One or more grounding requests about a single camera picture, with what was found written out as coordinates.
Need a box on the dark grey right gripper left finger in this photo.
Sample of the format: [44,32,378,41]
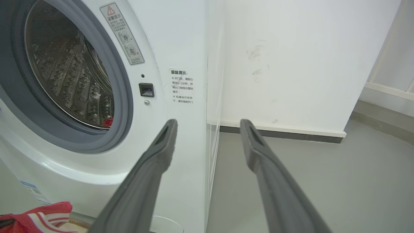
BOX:
[88,119,178,233]

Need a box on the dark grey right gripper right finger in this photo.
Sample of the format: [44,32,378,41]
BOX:
[240,119,333,233]

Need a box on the white front-load washing machine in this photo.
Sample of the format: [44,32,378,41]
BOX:
[0,0,224,233]

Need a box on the grey rubber door gasket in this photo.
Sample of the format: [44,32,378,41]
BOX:
[0,0,134,154]

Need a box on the black door latch socket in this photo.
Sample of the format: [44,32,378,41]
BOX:
[139,83,155,97]

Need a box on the blue white energy label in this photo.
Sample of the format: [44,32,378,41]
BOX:
[20,181,51,205]

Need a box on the red white striped garment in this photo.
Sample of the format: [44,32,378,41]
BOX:
[0,202,73,233]

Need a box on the printed black text notice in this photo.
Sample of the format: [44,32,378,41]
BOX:
[169,69,195,105]

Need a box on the stainless steel washer drum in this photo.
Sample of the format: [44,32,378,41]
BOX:
[24,0,114,130]

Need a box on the warning sticker with red triangle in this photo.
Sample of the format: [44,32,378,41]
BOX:
[100,3,145,65]

